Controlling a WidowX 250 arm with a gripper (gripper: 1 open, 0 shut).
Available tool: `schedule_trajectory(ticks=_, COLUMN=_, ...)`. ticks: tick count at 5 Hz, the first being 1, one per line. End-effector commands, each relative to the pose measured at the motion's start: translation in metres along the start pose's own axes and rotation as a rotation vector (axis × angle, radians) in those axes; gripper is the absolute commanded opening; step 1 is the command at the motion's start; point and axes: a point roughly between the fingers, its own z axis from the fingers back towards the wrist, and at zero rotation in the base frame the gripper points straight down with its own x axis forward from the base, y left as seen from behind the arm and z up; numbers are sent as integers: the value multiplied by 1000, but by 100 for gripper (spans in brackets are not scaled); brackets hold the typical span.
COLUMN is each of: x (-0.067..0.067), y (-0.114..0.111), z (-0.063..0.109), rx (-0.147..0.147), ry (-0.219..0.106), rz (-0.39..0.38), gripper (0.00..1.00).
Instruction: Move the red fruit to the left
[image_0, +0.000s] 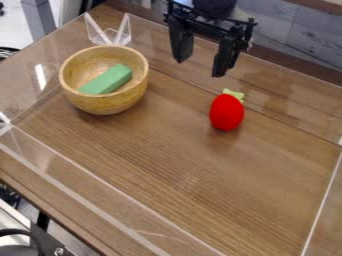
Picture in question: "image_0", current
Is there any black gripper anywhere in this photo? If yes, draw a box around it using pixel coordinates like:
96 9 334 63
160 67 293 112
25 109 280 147
164 0 257 78

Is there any red toy strawberry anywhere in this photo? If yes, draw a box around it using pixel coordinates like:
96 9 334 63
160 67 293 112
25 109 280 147
209 89 244 131

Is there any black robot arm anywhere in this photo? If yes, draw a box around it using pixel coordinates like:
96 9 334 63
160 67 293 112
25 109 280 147
164 0 257 78

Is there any green rectangular block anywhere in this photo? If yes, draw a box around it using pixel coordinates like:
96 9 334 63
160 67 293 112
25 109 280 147
77 64 132 95

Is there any wooden bowl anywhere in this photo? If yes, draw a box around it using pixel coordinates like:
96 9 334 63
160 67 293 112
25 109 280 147
58 45 149 115

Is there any clear acrylic corner bracket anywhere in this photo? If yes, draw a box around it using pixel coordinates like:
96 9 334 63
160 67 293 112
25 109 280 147
84 13 131 46

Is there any clear acrylic tray wall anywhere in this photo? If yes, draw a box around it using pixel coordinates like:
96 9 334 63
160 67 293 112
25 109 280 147
0 18 342 256

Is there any grey post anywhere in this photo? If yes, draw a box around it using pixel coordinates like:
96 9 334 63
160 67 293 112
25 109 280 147
20 0 56 41

